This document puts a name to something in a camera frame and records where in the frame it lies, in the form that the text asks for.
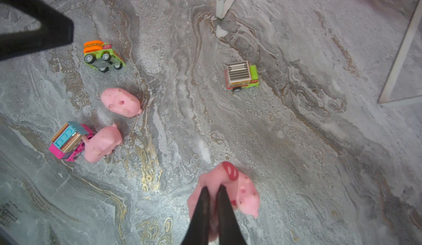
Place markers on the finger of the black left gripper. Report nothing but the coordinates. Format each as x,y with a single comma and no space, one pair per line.
56,30

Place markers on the pink blue toy truck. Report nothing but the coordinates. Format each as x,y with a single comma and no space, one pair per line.
67,143

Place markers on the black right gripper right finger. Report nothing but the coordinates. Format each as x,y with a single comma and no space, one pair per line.
229,230

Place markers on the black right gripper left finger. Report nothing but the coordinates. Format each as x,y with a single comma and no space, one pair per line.
198,231

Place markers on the green truck with grille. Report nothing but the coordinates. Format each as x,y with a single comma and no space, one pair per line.
241,75

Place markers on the orange green toy truck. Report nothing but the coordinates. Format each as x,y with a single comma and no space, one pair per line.
101,56

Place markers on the pink toy pig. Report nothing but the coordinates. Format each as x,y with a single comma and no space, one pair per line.
122,102
102,143
240,189

